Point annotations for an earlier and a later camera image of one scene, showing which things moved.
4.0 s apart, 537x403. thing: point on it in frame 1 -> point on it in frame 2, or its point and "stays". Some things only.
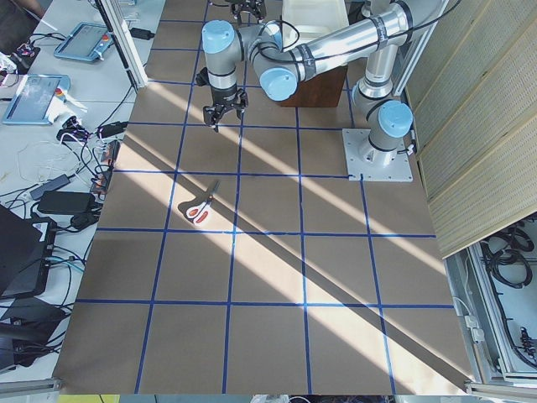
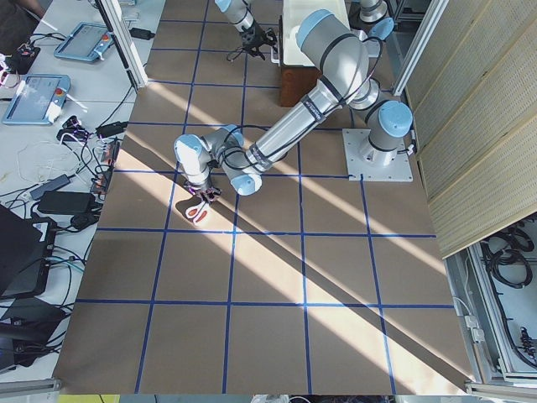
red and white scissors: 199,213 stays
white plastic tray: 304,20 stays
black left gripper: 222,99 -> 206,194
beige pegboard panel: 472,107 stays
